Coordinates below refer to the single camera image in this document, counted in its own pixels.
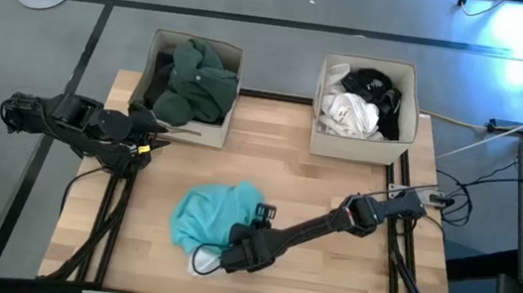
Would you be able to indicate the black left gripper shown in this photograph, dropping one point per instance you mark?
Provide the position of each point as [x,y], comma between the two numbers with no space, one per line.
[140,131]

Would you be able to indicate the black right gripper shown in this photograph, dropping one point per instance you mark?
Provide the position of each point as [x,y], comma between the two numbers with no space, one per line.
[251,250]

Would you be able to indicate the teal t-shirt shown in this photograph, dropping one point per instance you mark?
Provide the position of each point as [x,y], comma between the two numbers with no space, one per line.
[208,215]

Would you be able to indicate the dark green shirt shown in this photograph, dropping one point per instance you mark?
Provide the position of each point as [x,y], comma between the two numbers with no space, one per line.
[194,83]

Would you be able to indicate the cream white garment with label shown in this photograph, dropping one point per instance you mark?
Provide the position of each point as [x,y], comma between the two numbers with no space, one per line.
[350,120]

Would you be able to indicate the black garment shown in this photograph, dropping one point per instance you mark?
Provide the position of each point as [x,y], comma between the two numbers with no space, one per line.
[373,87]

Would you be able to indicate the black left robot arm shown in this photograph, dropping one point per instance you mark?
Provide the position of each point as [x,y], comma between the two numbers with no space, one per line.
[70,118]

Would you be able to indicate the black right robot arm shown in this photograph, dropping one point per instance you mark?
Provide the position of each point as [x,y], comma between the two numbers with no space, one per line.
[311,230]

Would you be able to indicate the yellow tape tag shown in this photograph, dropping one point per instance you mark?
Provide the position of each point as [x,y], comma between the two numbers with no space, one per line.
[144,149]

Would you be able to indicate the white cloth piece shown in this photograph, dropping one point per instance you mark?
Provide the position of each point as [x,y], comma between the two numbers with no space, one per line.
[205,265]

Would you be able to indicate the black desk foot bar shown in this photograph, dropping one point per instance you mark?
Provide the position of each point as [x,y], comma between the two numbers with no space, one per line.
[477,265]

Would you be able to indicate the black floor stand bar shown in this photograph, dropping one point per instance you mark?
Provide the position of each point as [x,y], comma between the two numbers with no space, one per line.
[509,126]

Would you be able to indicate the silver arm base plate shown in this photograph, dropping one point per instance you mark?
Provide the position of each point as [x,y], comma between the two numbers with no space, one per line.
[393,189]

